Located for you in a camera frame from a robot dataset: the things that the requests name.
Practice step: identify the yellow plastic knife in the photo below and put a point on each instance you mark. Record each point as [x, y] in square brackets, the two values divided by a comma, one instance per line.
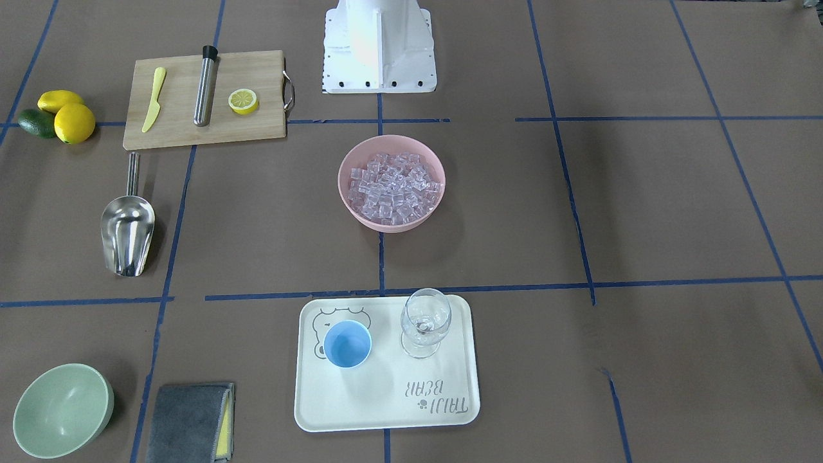
[154, 106]

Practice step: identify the clear ice cubes pile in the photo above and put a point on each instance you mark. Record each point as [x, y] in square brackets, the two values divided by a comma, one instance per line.
[392, 189]

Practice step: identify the pink bowl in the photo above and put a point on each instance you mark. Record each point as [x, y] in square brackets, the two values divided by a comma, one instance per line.
[391, 144]

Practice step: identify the light blue cup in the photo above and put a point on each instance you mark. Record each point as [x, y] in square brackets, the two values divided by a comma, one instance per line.
[347, 344]

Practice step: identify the yellow lemon lower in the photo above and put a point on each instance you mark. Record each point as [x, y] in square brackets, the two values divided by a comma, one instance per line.
[74, 123]

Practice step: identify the grey folded cloth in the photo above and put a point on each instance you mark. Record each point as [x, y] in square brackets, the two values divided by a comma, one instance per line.
[193, 423]

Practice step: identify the yellow lemon upper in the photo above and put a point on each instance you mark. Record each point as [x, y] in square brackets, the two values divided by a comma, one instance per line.
[53, 101]

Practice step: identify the clear wine glass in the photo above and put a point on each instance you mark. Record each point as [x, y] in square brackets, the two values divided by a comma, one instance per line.
[425, 322]

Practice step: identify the steel ice scoop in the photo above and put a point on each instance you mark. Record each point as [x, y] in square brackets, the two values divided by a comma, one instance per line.
[127, 226]

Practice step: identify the lemon half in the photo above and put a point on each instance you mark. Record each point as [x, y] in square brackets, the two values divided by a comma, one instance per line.
[243, 101]

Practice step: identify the cream bear tray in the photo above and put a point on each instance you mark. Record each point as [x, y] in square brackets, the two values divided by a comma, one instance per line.
[389, 389]

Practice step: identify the green bowl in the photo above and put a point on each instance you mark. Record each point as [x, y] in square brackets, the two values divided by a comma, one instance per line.
[63, 410]

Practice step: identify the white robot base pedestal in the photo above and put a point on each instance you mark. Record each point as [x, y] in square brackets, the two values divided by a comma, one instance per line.
[373, 47]

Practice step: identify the yellow lemon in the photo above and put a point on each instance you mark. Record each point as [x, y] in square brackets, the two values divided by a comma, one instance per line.
[53, 101]
[74, 123]

